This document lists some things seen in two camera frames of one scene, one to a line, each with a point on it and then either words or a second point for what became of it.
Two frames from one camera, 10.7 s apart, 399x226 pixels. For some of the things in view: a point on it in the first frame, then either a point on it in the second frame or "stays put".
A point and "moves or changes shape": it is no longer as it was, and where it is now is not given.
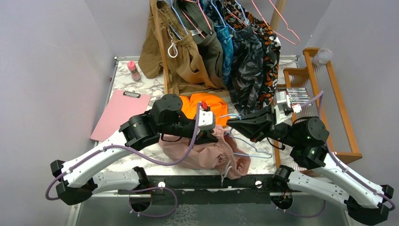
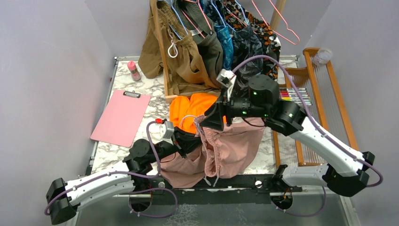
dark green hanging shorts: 198,23 stays put
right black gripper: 253,125 -> 214,119
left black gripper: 205,137 -> 184,142
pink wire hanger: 287,28 stays put
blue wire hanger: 246,140 moves or changes shape
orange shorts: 216,104 stays put
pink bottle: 135,73 stays put
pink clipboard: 122,109 stays put
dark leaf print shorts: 245,82 stays put
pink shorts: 223,155 moves or changes shape
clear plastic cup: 323,55 stays put
